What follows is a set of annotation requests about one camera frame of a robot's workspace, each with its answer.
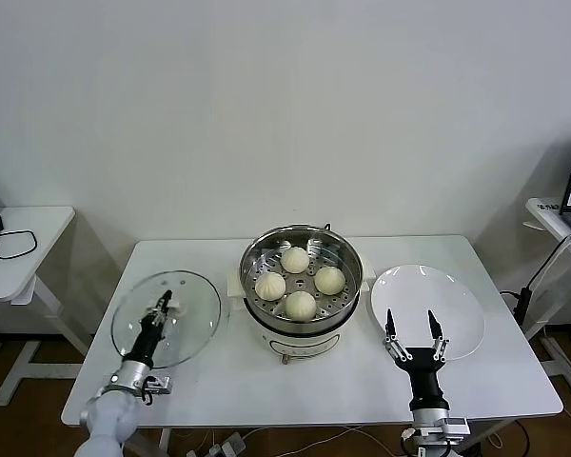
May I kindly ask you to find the black cable loop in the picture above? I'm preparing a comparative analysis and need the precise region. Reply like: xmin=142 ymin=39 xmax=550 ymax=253
xmin=0 ymin=229 xmax=40 ymax=261

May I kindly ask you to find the white round plate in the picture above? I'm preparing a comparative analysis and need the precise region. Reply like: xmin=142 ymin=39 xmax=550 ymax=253
xmin=370 ymin=264 xmax=485 ymax=361

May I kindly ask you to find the white electric cooker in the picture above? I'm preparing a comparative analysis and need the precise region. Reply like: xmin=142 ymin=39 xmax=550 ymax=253
xmin=226 ymin=222 xmax=376 ymax=367

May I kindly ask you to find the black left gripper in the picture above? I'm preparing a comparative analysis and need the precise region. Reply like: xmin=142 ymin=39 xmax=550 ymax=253
xmin=123 ymin=288 xmax=173 ymax=368

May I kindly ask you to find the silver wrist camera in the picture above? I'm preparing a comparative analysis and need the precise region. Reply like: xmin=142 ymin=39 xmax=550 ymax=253
xmin=142 ymin=375 xmax=172 ymax=396
xmin=440 ymin=416 xmax=471 ymax=437

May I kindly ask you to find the white side table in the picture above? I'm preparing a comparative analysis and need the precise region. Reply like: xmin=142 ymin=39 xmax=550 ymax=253
xmin=0 ymin=205 xmax=94 ymax=407
xmin=522 ymin=197 xmax=571 ymax=399

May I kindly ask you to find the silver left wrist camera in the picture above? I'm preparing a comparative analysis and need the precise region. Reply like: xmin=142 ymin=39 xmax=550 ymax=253
xmin=142 ymin=375 xmax=172 ymax=396

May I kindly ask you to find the stainless steel steamer basket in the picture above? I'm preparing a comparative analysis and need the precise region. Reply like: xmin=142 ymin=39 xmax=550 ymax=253
xmin=240 ymin=226 xmax=364 ymax=334

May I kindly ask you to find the white work table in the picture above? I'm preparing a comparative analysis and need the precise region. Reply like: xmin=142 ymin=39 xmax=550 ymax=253
xmin=61 ymin=234 xmax=565 ymax=457

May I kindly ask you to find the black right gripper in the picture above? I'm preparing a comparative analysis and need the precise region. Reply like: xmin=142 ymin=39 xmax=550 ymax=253
xmin=384 ymin=308 xmax=452 ymax=413

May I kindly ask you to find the round glass pot lid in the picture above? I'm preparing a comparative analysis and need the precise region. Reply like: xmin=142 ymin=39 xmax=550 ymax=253
xmin=110 ymin=269 xmax=222 ymax=370

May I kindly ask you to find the white power strip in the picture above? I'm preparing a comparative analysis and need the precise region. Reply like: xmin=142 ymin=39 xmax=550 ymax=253
xmin=204 ymin=431 xmax=248 ymax=457

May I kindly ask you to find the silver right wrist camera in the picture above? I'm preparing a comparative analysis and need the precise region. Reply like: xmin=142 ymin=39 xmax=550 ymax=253
xmin=440 ymin=416 xmax=471 ymax=437

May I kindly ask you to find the white steamed baozi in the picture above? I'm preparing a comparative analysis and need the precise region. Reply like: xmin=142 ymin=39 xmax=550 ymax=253
xmin=280 ymin=246 xmax=310 ymax=275
xmin=313 ymin=265 xmax=346 ymax=295
xmin=285 ymin=290 xmax=319 ymax=323
xmin=255 ymin=271 xmax=286 ymax=301

